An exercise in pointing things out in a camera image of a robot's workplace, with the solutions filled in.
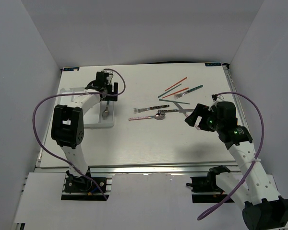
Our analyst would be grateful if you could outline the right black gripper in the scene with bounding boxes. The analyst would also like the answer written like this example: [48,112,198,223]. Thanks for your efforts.
[184,103,223,132]

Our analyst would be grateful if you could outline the pink handled knife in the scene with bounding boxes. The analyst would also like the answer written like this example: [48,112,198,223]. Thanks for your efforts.
[174,103,188,118]

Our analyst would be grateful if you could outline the green handled spoon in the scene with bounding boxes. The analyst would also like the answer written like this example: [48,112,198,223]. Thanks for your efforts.
[102,101,109,120]

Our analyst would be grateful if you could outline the pink handled spoon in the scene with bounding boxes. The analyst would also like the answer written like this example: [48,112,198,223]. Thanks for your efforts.
[128,113,166,121]

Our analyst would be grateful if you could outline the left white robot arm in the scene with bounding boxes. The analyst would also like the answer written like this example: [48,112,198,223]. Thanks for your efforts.
[51,69,119,191]

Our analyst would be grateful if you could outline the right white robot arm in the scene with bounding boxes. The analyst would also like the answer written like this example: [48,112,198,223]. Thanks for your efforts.
[185,93,288,230]

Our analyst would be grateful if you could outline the short orange chopstick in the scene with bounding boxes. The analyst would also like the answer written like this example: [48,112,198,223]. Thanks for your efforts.
[161,87,189,99]

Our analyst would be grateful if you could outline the white utensil tray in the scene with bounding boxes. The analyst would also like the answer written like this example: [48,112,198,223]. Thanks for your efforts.
[57,87,115,129]

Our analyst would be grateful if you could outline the long orange chopstick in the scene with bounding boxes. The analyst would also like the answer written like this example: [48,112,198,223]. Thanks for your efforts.
[165,77,188,92]

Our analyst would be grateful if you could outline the lower green chopstick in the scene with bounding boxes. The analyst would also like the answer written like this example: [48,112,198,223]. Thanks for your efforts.
[158,99,190,105]

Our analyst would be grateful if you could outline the right blue corner label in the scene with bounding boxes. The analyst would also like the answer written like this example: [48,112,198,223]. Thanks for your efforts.
[205,62,222,67]

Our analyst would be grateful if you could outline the green handled fork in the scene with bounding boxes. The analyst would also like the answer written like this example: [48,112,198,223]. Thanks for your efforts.
[174,85,203,99]

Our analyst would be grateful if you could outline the black handled fork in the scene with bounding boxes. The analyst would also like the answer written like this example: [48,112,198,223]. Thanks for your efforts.
[133,104,169,114]

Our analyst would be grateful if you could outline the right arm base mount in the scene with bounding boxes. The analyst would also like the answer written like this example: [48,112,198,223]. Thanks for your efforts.
[186,176,227,204]

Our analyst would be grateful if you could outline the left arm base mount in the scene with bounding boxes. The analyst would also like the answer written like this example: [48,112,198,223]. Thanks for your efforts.
[61,170,105,201]

